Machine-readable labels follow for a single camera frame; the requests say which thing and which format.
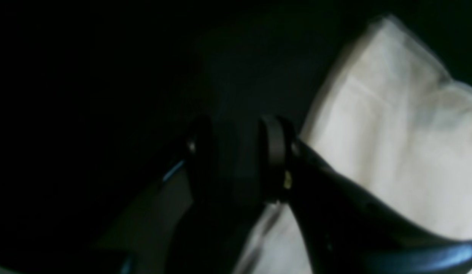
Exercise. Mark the black table cloth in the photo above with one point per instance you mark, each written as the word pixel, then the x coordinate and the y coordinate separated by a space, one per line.
pixel 91 90

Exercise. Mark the white T-shirt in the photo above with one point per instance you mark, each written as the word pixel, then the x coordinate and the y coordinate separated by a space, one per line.
pixel 392 119

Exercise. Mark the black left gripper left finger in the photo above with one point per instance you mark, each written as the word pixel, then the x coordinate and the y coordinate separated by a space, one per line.
pixel 139 239

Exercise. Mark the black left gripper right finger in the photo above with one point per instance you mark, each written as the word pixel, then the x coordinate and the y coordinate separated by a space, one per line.
pixel 346 230

